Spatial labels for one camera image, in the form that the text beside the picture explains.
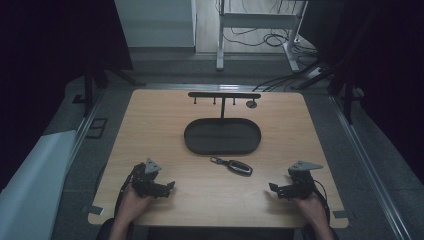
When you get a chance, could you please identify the black key rack with tray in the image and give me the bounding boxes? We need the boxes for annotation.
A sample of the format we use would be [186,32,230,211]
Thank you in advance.
[183,91,262,156]

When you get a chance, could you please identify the black tripod stand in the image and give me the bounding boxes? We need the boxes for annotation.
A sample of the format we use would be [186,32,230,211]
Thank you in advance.
[72,58,147,118]

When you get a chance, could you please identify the right hand-held gripper cable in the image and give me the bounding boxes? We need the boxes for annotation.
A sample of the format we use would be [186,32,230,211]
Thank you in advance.
[311,179,332,225]

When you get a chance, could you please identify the metal floor rail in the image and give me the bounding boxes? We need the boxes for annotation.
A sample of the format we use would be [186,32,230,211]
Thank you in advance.
[327,94,414,240]
[68,89,106,168]

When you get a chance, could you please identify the black metal stand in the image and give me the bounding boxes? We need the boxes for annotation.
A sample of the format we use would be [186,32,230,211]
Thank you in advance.
[290,6,381,125]

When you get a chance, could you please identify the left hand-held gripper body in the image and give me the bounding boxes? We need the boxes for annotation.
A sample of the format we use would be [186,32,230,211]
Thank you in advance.
[130,157,168,199]

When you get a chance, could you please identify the black car key fob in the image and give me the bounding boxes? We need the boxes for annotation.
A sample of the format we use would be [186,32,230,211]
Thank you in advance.
[209,156,254,177]

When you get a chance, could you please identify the black cables on floor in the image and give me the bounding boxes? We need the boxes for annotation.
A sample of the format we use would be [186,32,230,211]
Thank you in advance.
[216,0,323,93]

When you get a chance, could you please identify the hand-held gripper cable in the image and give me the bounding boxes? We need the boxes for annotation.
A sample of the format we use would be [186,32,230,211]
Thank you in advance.
[311,179,332,225]
[113,163,143,217]

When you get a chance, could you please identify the dark curtain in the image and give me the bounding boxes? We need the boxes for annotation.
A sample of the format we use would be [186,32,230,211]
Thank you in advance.
[298,0,424,186]
[0,0,134,193]

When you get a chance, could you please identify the person's left hand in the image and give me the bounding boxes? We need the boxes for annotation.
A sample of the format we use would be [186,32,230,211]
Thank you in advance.
[116,185,155,225]

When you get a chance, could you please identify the white cabinet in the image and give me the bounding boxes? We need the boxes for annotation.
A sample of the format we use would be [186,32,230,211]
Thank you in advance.
[114,0,198,49]

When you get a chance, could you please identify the white metal desk frame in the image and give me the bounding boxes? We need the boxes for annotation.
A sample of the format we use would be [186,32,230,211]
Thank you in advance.
[215,0,308,73]

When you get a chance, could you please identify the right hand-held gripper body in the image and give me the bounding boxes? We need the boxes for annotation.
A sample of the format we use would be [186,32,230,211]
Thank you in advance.
[287,160,325,201]

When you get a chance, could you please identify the person's dark clothing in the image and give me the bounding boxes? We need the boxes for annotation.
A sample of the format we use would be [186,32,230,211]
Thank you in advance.
[95,217,339,240]

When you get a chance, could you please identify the white power strip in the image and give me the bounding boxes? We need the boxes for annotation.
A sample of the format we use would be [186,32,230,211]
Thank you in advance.
[305,66,324,80]

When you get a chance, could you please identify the left hand-held gripper cable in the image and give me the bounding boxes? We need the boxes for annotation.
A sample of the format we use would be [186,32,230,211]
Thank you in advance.
[113,163,143,217]

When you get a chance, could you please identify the person's right hand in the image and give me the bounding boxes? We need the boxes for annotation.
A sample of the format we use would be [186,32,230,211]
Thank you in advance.
[293,193,330,228]

